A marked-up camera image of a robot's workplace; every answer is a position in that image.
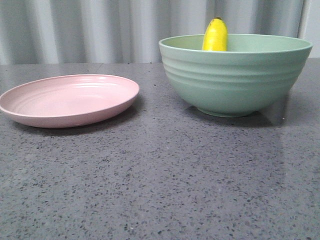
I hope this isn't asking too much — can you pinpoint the yellow banana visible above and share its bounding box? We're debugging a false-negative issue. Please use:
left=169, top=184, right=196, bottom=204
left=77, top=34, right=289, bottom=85
left=202, top=17, right=228, bottom=51

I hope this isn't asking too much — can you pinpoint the pink plate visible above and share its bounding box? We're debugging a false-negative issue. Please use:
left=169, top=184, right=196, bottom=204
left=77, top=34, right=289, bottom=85
left=0, top=74, right=140, bottom=128

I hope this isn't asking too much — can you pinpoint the green ribbed bowl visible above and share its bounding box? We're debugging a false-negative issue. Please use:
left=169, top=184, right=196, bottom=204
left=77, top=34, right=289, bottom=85
left=159, top=34, right=313, bottom=118

